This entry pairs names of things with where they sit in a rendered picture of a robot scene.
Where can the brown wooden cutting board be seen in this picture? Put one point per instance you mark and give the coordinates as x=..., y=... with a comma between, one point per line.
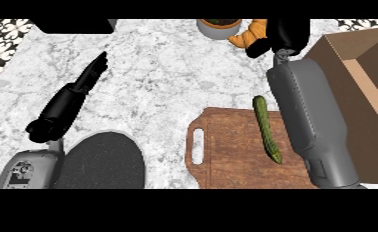
x=241, y=149

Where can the dark speckled oval placemat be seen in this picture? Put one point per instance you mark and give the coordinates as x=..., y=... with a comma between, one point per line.
x=100, y=162

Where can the black appliance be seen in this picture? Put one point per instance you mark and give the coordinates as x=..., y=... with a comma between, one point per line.
x=74, y=26

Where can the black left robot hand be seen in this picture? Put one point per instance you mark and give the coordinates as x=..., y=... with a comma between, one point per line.
x=62, y=106

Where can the orange croissant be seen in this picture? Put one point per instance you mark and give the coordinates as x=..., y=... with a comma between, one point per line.
x=250, y=35

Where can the potted plant in grey pot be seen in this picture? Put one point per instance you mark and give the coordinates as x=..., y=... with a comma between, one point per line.
x=219, y=27

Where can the brown cardboard box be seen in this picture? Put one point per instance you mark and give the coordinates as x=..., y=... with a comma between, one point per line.
x=351, y=86

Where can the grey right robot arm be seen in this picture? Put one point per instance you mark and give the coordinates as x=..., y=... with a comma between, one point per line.
x=310, y=119

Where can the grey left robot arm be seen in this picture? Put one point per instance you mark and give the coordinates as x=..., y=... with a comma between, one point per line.
x=30, y=169

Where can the green cucumber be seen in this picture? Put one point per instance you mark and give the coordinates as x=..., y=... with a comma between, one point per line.
x=266, y=129

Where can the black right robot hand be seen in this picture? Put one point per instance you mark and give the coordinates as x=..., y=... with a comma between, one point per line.
x=288, y=34

